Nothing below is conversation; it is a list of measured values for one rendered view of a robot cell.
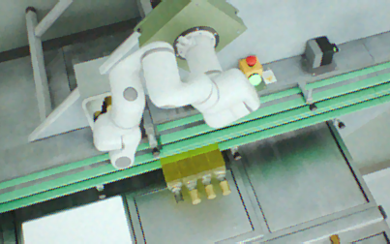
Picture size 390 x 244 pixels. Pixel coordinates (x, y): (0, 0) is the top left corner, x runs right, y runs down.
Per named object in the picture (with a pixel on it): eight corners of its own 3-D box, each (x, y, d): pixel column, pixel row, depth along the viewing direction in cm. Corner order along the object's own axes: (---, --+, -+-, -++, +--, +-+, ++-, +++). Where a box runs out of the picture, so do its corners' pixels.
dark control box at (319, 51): (303, 52, 198) (312, 69, 194) (306, 39, 191) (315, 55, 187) (322, 47, 199) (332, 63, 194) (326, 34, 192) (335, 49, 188)
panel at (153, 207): (20, 224, 198) (30, 308, 180) (17, 221, 195) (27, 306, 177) (234, 163, 208) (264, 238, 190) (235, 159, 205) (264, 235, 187)
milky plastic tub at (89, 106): (90, 117, 192) (94, 136, 187) (75, 81, 173) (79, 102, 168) (134, 106, 194) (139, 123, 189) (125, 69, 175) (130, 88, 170)
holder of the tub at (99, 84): (93, 123, 197) (97, 139, 192) (76, 81, 173) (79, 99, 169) (135, 112, 198) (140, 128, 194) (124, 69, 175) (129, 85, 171)
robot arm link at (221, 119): (187, 81, 151) (202, 125, 143) (225, 61, 148) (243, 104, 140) (199, 95, 159) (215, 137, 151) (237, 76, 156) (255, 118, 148)
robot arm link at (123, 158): (110, 137, 146) (143, 133, 148) (105, 113, 154) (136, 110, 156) (111, 172, 156) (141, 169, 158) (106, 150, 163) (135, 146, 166)
